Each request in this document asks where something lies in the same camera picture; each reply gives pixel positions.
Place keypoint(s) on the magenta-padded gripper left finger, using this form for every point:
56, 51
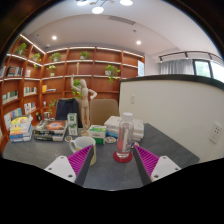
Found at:
60, 166

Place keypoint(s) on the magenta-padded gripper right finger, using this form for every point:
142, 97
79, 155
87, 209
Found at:
164, 166

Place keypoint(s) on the clear plastic water bottle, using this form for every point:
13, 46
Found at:
125, 136

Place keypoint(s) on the small round printed badge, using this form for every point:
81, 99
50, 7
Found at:
135, 145
68, 138
110, 139

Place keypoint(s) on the dark thick book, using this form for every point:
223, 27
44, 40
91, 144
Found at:
46, 138
48, 133

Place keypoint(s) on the yellow striped white mug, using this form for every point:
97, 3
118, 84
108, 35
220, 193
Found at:
83, 143

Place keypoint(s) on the galaxy cover dark book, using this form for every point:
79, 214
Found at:
53, 126

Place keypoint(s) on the tall green white carton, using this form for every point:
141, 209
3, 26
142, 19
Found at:
72, 125

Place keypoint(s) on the flat round red coaster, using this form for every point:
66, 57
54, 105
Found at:
116, 159

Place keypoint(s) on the small green white box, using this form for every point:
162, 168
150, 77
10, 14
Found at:
97, 133

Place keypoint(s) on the colourful book stack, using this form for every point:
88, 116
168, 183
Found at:
20, 130

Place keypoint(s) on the dark blue office chair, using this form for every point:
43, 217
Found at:
66, 108

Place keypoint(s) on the white book stack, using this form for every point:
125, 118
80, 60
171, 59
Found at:
111, 125

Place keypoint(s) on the tan office chair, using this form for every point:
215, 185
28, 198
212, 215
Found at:
105, 111

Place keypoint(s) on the wooden artist mannequin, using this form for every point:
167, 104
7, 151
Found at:
85, 100

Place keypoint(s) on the orange wooden shelf unit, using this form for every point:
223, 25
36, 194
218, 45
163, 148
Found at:
100, 85

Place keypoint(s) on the grey window curtain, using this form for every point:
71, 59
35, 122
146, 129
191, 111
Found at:
176, 67

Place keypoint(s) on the window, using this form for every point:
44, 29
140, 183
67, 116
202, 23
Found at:
210, 70

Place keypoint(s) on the recessed ceiling spotlight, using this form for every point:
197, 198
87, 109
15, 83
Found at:
54, 37
138, 42

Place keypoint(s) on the ceiling air vent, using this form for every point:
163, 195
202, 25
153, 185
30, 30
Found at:
121, 20

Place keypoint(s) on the branched ceiling lamp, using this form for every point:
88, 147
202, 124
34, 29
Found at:
97, 9

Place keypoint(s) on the white wall socket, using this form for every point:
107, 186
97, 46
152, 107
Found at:
216, 132

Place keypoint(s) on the white wall switch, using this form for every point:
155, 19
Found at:
132, 99

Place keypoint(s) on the white wall sign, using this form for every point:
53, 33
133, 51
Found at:
141, 68

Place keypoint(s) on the black ceiling track rail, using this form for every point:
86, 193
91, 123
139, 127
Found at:
186, 54

